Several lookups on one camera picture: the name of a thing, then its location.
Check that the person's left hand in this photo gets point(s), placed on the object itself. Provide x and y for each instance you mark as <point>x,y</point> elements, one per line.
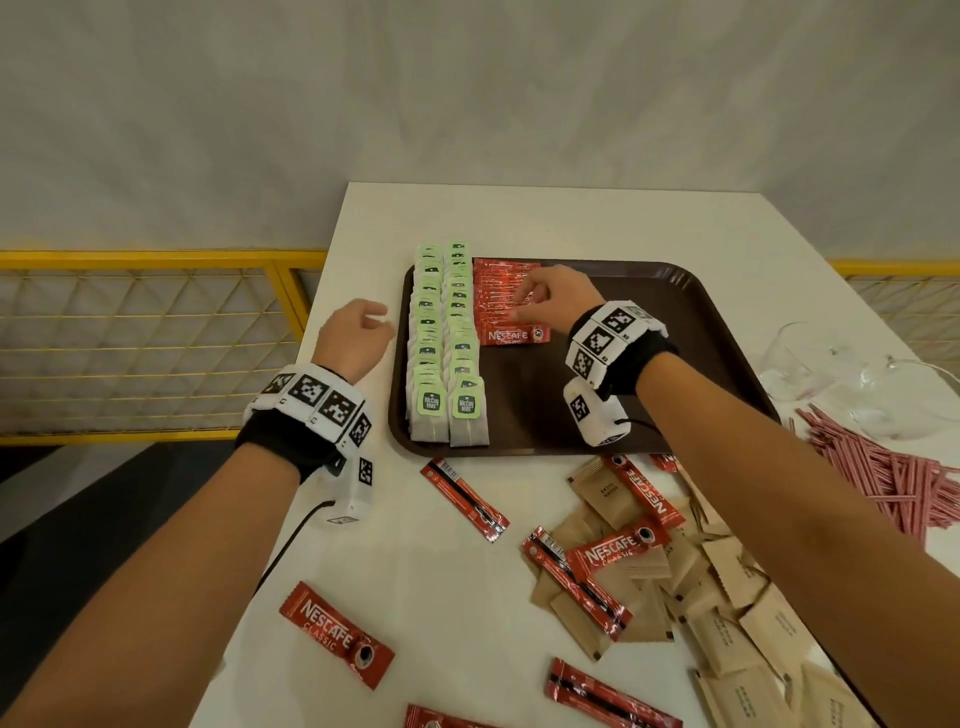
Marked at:
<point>349,337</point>

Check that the person's right hand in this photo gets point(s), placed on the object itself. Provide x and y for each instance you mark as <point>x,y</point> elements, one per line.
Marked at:
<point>559,296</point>

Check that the row of red Nescafe sachets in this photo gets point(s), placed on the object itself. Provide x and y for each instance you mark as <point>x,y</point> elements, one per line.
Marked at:
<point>495,307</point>

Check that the neat rows of tea bags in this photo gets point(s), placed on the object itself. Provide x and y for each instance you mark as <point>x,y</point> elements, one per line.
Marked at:
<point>450,337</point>

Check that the brown plastic tray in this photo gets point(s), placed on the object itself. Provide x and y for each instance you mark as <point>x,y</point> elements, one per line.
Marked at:
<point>675,352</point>

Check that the clear glass cups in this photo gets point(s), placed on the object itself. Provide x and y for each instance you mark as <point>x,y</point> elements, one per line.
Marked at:
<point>825,375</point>

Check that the pile of red Nescafe sachets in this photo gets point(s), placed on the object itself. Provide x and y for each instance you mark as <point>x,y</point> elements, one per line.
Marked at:
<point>337,634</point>

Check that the pile of pink stirrer sticks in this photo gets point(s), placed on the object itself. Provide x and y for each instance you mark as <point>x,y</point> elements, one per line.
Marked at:
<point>885,472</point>

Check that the pile of brown sugar packets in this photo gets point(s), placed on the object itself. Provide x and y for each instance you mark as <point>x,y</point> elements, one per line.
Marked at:
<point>727,637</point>

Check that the person's right forearm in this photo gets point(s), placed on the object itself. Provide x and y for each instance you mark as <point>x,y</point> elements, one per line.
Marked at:
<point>810,540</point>

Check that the person's left forearm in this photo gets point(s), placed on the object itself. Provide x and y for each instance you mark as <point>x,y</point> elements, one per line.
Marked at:
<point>127,600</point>

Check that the right wristband with marker tiles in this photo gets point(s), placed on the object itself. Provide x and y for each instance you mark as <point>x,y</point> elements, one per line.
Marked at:
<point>611,337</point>

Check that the wristband with marker tiles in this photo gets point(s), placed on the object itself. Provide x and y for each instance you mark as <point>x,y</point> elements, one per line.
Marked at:
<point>611,337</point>
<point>315,405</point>

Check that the left wristband with marker tiles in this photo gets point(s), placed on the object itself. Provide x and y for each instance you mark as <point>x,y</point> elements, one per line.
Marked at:
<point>315,405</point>

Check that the marker cube on right wrist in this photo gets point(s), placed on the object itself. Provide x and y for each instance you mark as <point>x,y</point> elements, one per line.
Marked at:
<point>592,416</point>

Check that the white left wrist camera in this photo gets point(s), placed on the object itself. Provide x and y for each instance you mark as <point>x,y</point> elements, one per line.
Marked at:
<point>352,491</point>

